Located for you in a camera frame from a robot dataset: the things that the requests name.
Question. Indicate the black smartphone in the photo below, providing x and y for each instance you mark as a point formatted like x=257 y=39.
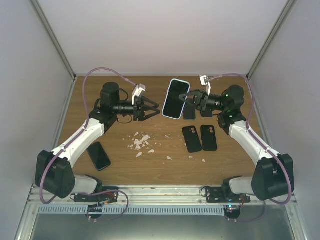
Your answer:
x=206 y=114

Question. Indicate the left aluminium frame post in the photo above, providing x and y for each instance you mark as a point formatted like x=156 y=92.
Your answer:
x=52 y=36

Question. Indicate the slotted grey cable duct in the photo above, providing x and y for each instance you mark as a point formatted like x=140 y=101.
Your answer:
x=135 y=210

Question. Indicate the aluminium frame post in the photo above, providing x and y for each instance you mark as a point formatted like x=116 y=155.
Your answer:
x=286 y=10
x=52 y=36

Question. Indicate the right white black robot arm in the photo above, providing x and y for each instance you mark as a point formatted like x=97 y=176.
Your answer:
x=274 y=175

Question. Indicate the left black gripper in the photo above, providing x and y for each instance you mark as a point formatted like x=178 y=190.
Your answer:
x=139 y=113

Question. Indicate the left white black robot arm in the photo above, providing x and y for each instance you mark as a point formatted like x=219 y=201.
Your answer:
x=54 y=169

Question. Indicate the black phone case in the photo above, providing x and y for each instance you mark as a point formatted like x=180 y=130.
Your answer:
x=208 y=138
x=192 y=140

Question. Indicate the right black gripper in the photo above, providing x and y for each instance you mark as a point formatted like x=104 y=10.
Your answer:
x=202 y=96

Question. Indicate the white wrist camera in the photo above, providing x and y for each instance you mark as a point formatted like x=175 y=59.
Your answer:
x=205 y=82
x=138 y=92

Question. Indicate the black phone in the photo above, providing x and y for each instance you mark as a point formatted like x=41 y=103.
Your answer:
x=189 y=113
x=98 y=156

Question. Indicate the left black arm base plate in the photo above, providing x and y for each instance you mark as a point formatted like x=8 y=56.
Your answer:
x=110 y=197

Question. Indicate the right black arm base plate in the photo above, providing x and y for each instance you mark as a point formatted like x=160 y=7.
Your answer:
x=223 y=194

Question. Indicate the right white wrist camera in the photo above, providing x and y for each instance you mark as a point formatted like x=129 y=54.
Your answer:
x=205 y=82

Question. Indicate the white debris pile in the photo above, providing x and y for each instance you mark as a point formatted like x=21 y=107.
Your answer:
x=159 y=141

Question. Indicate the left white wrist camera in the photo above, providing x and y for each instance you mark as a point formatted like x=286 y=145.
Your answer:
x=138 y=92

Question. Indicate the aluminium front rail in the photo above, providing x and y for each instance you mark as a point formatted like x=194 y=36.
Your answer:
x=144 y=195

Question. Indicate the right aluminium frame post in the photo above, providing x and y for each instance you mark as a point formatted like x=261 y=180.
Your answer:
x=286 y=10

